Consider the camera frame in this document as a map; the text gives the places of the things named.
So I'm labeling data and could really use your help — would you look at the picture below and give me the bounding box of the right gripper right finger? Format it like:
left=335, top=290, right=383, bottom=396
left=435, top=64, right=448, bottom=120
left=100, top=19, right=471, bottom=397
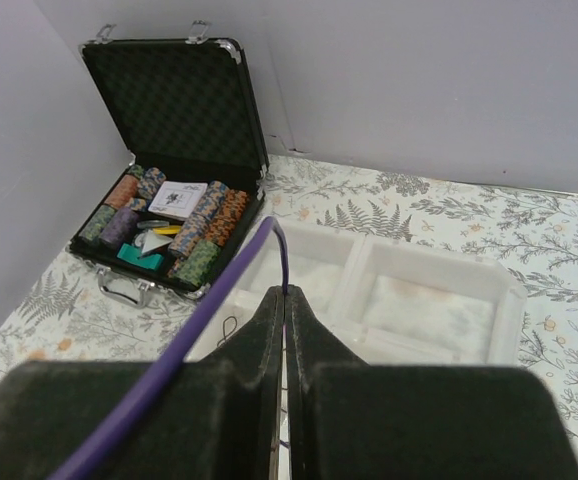
left=285, top=286, right=578, bottom=479

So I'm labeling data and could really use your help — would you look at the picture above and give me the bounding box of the orange poker chip stack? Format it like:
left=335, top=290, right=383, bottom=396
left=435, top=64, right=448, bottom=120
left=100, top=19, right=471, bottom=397
left=104, top=174, right=139, bottom=210

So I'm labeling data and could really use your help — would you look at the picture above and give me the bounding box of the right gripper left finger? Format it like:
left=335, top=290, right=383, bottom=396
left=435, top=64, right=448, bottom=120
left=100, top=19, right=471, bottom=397
left=0, top=287, right=285, bottom=479

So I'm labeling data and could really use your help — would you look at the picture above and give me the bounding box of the green poker chip stack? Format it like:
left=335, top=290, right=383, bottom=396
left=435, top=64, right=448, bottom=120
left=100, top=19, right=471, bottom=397
left=78, top=204, right=117, bottom=244

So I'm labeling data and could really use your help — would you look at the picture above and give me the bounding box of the teal card box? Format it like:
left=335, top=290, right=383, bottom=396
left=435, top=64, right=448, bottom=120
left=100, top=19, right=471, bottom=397
left=117, top=243, right=164, bottom=271

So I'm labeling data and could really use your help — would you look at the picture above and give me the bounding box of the white compartment tray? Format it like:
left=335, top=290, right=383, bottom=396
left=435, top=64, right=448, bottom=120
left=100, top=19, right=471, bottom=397
left=183, top=214, right=527, bottom=371

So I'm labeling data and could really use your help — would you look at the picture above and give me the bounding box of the purple poker chip stack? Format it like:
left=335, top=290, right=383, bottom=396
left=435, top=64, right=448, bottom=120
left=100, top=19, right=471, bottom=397
left=99, top=207, right=139, bottom=248

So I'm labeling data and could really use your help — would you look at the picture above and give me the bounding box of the black poker chip case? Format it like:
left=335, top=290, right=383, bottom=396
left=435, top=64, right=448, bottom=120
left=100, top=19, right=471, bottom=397
left=68, top=21, right=269, bottom=308

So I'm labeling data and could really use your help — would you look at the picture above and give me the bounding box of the white playing card deck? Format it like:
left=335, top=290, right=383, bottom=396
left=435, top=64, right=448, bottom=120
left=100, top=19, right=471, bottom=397
left=148, top=181, right=208, bottom=220

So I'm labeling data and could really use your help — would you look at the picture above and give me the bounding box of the purple wire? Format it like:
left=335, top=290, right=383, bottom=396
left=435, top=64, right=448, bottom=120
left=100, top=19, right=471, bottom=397
left=48, top=216, right=291, bottom=480

